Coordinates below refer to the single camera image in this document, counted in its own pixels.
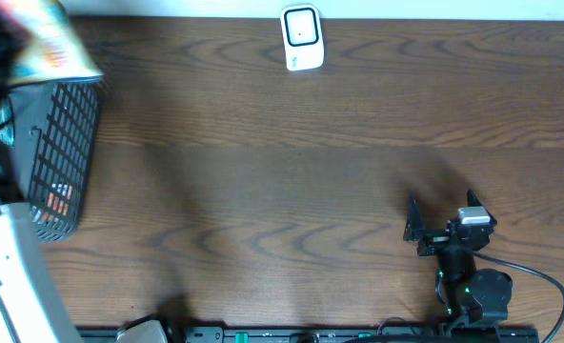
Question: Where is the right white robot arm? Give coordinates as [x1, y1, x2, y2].
[403, 191, 513, 336]

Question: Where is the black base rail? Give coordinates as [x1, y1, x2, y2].
[76, 325, 540, 343]

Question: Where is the grey plastic mesh basket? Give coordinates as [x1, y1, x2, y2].
[0, 82, 101, 243]

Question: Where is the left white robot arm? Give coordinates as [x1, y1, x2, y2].
[0, 1, 174, 342]

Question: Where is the yellow snack bag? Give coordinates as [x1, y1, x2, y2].
[0, 0, 103, 87]

